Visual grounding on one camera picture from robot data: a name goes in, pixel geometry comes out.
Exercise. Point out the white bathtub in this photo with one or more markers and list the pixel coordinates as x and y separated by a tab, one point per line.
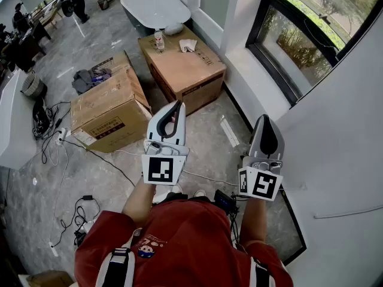
155	6

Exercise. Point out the person's right white shoe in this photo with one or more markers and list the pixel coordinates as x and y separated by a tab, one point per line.
200	193

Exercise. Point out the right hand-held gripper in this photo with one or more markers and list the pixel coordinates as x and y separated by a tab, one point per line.
260	181

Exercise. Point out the person's right forearm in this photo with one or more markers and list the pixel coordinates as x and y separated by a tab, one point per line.
252	223

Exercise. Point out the clear plastic bottle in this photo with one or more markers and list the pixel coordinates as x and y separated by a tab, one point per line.
159	40

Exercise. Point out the white cabinet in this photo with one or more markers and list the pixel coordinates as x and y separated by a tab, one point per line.
15	124

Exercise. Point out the dark cluttered desk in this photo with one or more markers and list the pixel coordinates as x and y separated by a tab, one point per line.
27	49

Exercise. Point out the dark-framed awning window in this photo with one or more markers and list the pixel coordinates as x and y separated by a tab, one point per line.
302	19

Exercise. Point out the person's left white shoe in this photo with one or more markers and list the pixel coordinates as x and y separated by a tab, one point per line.
172	189

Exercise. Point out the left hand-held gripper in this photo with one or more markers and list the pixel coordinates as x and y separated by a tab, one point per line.
163	163

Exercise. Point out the black power adapter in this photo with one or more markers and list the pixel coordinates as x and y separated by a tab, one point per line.
87	197

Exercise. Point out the crumpled white cloth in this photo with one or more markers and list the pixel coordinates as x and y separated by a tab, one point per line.
188	45

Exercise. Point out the woven basket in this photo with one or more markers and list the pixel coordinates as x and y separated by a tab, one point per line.
33	85

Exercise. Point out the black window frame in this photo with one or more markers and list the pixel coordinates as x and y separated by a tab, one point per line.
270	67

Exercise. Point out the small brown box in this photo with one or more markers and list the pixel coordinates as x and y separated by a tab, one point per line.
51	280

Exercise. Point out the person's red shirt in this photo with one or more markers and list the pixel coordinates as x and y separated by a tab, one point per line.
185	238

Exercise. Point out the grey clothes pile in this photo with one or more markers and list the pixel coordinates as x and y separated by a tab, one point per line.
88	81

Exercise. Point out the black waist device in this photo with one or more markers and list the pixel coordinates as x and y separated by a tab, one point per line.
224	200

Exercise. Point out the open cardboard box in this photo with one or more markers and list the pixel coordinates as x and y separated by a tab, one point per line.
107	112

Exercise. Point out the closed cardboard box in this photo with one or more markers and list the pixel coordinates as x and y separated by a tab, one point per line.
185	67

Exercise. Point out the small dark bin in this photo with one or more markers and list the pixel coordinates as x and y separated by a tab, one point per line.
103	4

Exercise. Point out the person's left forearm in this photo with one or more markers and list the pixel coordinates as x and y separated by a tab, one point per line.
137	202

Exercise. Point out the person's white shoe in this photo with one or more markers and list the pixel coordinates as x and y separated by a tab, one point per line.
172	189
200	193

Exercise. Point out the grey rounded pouch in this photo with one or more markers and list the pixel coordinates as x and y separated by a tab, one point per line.
173	28

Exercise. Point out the white power strip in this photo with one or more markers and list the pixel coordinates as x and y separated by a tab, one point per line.
63	134
54	250

